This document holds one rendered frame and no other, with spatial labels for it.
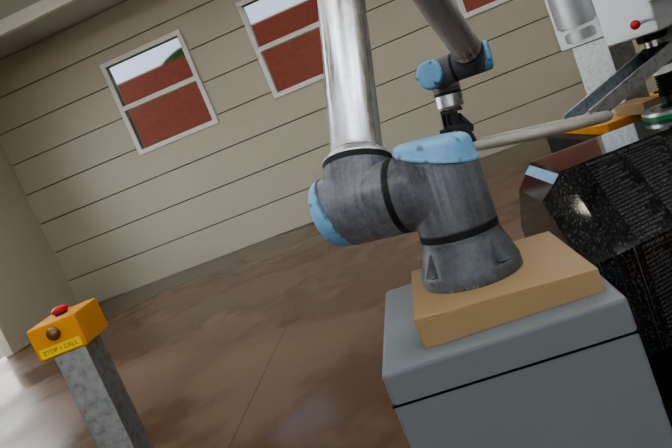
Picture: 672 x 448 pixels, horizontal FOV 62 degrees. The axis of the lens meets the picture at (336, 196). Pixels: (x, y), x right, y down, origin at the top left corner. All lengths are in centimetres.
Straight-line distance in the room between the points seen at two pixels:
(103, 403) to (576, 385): 102
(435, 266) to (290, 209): 736
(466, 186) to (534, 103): 729
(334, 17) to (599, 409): 90
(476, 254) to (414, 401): 27
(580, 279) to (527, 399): 21
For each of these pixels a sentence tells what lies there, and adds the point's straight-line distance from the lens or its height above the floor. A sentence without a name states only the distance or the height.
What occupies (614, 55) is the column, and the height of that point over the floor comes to 105.
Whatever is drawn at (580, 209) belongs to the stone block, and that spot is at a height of 71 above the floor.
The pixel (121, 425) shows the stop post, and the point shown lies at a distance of 148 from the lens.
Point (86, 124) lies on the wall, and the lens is 928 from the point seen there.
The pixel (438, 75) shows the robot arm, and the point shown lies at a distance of 178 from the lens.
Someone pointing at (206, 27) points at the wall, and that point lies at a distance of 854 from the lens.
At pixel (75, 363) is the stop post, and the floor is 97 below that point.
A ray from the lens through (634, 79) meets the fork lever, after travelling 215.
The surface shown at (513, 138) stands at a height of 102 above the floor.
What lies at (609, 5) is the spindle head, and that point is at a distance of 230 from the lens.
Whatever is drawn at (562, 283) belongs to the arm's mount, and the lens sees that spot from 96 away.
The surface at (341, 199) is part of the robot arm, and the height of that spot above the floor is 111.
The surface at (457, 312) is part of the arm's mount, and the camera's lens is 95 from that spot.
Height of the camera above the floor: 126
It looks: 7 degrees down
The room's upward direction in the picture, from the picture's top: 22 degrees counter-clockwise
